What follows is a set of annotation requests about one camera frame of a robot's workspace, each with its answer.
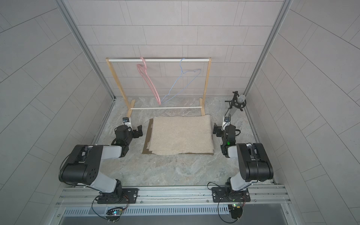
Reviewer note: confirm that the wooden clothes rack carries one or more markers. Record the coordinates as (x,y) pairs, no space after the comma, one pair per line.
(171,77)

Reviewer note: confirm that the pink plastic hanger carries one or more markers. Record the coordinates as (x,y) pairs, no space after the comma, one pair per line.
(142,69)

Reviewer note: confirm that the left circuit board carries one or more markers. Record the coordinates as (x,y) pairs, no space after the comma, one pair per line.
(114,214)

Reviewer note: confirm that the cream beige scarf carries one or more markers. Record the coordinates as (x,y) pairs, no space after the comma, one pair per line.
(181,134)

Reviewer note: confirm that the aluminium corner post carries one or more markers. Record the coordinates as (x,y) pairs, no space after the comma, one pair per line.
(274,31)
(80,40)

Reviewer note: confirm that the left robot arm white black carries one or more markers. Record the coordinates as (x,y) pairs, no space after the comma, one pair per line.
(81,167)

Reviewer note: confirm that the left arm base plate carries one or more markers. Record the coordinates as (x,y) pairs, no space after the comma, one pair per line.
(125,196)

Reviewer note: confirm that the microphone on black stand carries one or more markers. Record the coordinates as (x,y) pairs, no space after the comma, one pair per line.
(238,102)

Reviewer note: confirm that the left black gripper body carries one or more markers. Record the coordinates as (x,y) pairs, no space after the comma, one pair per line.
(134,135)

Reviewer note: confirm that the right aluminium corner post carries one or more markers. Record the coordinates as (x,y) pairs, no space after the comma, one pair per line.
(274,31)

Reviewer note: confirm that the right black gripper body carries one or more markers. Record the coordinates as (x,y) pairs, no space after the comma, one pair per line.
(220,133)

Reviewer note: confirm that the circuit board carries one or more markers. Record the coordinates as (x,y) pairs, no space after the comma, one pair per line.
(114,214)
(236,211)

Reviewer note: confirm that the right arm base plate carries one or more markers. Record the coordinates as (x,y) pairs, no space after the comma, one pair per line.
(219,194)

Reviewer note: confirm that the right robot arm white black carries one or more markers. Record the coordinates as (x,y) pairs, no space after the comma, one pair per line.
(254,164)

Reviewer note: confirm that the right circuit board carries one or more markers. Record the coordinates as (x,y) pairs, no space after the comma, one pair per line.
(236,211)

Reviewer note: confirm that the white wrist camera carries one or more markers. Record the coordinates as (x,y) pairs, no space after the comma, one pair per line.
(226,121)
(126,121)

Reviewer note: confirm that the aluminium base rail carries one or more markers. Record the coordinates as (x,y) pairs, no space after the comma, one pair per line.
(197,195)

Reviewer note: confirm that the brown plaid scarf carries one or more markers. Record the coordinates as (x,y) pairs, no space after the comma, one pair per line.
(146,149)

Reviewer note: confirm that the left aluminium corner post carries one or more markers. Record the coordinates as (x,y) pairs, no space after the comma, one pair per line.
(80,40)

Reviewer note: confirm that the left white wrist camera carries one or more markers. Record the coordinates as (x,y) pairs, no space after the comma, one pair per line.
(126,121)

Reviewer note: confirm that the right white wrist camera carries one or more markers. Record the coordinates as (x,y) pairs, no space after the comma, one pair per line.
(226,121)

